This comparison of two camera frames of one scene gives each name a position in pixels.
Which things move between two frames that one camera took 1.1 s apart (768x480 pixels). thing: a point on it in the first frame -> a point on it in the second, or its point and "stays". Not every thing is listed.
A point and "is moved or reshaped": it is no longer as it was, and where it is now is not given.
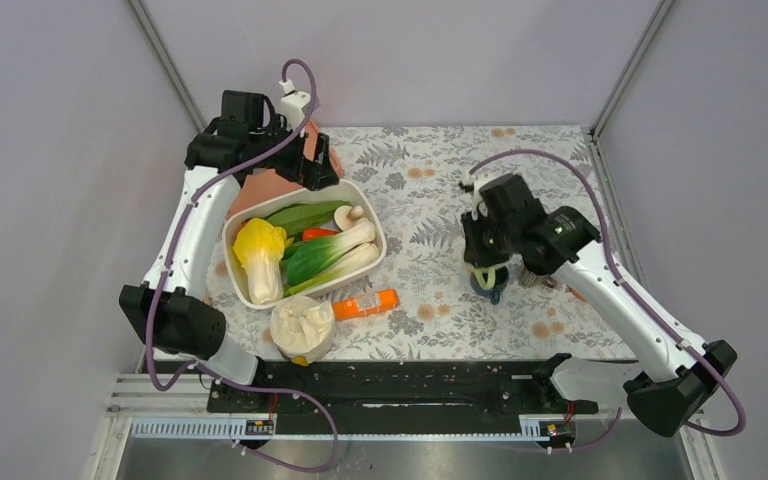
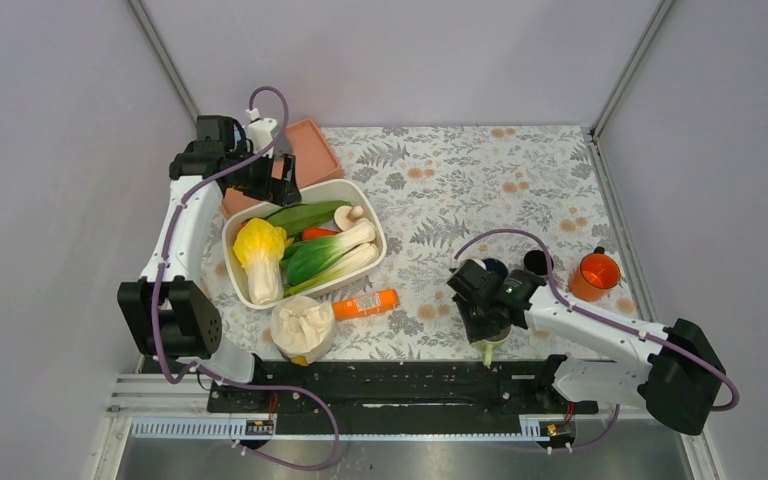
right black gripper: (474, 253) -> (473, 331)
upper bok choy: (312, 258) stays
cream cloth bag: (303, 327) stays
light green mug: (491, 277) is moved or reshaped
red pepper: (311, 232) stays
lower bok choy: (352, 260) stays
